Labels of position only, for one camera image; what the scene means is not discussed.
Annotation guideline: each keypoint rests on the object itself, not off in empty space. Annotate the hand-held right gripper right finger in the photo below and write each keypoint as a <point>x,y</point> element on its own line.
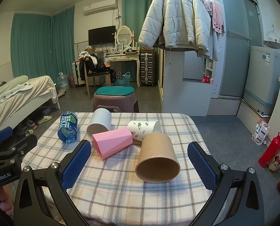
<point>202,167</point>

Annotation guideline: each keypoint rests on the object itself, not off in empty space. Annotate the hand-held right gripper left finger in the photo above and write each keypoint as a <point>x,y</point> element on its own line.
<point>76,166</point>

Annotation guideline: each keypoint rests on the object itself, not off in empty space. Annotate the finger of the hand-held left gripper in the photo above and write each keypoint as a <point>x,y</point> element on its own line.
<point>27,143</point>
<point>2,134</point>

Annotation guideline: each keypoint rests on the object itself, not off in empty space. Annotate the brown paper cup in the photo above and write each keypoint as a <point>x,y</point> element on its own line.
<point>155,153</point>

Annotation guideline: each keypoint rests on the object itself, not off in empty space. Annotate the pink faceted cup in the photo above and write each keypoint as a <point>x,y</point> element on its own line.
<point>111,142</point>

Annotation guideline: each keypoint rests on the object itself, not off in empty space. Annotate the plain white cup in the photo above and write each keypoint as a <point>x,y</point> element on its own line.
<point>100,119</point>

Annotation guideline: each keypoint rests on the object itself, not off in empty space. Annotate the white leaf-print paper cup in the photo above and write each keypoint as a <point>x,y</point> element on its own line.
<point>144,127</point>

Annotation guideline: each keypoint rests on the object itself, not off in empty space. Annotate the person's left hand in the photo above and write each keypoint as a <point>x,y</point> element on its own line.
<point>4,201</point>

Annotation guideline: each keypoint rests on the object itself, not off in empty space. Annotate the green slipper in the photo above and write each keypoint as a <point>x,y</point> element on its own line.
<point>44,119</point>
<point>29,133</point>

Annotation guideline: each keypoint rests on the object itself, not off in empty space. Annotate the grey sneaker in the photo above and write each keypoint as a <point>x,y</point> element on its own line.
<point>31,124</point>

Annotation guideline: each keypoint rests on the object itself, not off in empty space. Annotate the bed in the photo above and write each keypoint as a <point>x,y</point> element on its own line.
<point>24,108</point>

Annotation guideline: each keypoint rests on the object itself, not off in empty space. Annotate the blue drink can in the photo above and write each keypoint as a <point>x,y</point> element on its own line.
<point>68,127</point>

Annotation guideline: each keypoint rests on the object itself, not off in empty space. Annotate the cream blanket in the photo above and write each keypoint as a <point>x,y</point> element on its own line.
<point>24,98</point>

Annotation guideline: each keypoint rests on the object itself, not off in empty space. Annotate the plaid tablecloth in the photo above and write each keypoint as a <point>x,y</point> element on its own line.
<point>114,190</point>

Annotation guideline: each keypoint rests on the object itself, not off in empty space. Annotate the white spotted cloth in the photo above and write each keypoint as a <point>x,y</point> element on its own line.
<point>15,90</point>

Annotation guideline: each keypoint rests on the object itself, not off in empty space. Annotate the pale green quilt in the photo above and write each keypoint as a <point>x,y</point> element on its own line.
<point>6,87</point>

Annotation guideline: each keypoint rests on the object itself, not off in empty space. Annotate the white sneakers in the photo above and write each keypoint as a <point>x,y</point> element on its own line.
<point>61,93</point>

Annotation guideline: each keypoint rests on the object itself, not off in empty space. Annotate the purple plastic stool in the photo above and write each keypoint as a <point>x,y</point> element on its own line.
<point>114,102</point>
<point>107,107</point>

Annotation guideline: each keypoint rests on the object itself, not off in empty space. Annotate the white plastic packet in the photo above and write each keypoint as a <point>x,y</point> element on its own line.
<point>259,131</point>

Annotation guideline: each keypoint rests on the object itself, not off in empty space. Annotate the red bottle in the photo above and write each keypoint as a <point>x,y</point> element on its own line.
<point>270,150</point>

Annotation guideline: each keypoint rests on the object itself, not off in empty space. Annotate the large water jug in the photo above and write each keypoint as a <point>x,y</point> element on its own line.
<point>63,81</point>

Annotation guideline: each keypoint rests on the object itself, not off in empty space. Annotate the white cabinet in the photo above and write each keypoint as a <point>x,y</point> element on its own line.
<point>184,94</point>

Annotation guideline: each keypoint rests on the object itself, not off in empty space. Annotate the red gift bag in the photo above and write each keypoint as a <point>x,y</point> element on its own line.
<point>71,81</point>

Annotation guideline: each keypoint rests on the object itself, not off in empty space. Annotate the cartoon-print plastic bag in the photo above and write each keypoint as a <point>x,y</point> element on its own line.
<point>279,162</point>

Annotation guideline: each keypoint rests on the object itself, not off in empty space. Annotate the teal seat cushion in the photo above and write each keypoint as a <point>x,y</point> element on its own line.
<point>114,90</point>

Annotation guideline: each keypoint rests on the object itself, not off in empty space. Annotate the white dotted suitcase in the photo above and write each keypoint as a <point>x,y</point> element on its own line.
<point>77,74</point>

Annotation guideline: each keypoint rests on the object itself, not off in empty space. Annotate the red box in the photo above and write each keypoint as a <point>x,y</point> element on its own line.
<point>207,79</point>

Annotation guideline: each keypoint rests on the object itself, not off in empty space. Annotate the teal curtain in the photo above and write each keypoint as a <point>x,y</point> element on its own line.
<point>62,44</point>
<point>132,9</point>
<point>30,47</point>

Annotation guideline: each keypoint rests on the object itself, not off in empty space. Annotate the wooden chair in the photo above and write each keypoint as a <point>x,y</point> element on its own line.
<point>98,75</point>

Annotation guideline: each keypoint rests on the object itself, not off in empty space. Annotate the teal plastic basket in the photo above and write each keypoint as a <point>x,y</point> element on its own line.
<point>122,80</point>

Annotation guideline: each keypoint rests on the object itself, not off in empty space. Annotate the black clothes pile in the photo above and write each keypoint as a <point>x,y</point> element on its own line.
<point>95,63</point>

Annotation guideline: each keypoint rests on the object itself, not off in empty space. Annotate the white washing machine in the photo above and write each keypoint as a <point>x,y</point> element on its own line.
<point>262,80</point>

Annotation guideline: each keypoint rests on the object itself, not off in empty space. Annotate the dark ribbed suitcase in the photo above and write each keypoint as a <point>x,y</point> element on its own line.
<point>147,69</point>

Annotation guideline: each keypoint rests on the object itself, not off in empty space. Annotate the white dressing table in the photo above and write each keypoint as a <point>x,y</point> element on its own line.
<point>122,57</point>

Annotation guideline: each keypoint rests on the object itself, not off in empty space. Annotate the black television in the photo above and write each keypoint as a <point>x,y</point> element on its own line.
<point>101,34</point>

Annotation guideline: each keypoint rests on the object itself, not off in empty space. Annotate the glass sliding door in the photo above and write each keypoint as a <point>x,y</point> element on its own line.
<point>238,40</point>

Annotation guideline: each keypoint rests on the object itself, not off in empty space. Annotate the white oval mirror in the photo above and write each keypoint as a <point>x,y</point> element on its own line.
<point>124,35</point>

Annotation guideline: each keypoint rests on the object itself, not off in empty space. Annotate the pink towel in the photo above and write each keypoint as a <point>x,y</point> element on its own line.
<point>216,16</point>

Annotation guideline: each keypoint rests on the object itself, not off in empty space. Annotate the white puffer jacket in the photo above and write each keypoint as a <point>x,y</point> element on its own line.
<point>175,16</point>

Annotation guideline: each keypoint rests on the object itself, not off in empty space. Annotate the white air conditioner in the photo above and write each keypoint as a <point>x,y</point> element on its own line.
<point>100,6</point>

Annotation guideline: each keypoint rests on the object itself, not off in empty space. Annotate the white photo frame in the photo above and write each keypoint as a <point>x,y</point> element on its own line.
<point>120,47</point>

